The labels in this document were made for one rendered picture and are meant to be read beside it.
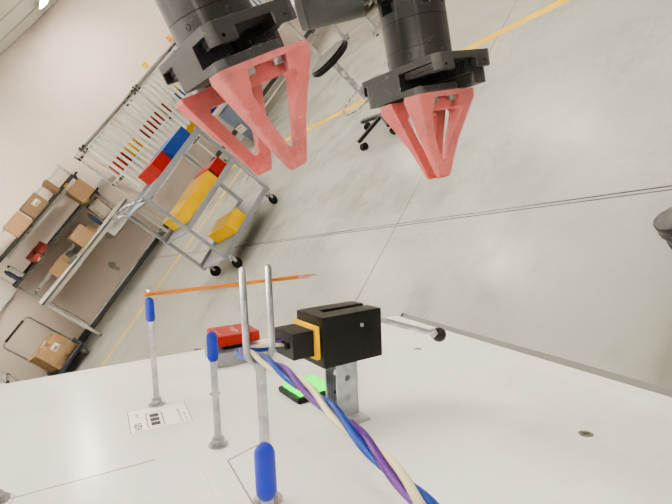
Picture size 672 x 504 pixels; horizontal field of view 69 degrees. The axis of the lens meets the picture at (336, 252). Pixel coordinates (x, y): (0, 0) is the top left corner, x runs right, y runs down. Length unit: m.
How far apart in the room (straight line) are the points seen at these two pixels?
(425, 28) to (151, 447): 0.39
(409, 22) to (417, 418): 0.32
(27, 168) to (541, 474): 8.39
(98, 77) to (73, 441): 8.67
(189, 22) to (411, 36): 0.19
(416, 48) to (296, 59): 0.14
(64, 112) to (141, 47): 1.69
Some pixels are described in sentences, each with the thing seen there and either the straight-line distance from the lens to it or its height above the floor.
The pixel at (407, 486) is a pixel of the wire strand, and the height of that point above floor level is 1.20.
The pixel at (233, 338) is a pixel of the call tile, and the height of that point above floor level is 1.11.
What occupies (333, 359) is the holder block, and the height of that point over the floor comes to 1.11.
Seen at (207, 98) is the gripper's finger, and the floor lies 1.30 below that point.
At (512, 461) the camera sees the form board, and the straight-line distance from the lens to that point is 0.37.
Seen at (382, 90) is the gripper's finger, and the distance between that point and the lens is 0.46.
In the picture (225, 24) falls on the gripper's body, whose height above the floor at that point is 1.32.
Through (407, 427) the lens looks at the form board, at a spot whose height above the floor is 1.04.
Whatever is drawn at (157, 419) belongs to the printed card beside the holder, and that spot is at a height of 1.17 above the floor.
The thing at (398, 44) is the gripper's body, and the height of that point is 1.21.
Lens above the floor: 1.32
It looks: 25 degrees down
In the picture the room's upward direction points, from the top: 50 degrees counter-clockwise
